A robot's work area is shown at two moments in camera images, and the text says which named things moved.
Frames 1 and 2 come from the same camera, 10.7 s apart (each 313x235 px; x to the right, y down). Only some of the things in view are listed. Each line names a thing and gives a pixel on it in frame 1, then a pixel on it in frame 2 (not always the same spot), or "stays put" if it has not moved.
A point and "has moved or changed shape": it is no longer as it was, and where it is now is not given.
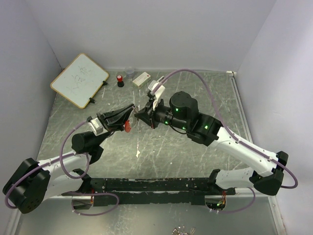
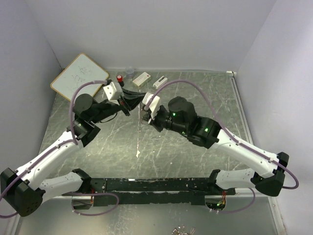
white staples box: (142, 80) stays put
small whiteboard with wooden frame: (80, 81) stays put
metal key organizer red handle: (127, 127) has moved or changed shape
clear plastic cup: (129, 71) stays put
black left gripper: (113, 120) → (128, 104)
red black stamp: (120, 82) stays put
